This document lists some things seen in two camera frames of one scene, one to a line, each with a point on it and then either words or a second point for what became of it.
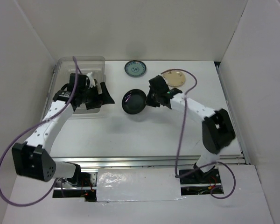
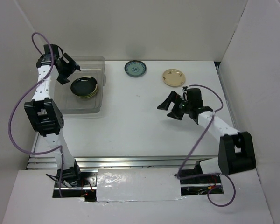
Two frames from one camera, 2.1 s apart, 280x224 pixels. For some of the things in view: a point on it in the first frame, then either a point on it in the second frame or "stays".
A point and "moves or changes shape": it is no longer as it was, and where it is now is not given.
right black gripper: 150,101 → 174,96
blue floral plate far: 135,68 stays
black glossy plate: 134,101 moves or changes shape
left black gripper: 100,100 → 62,78
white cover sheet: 138,184 stays
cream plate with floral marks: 174,78 stays
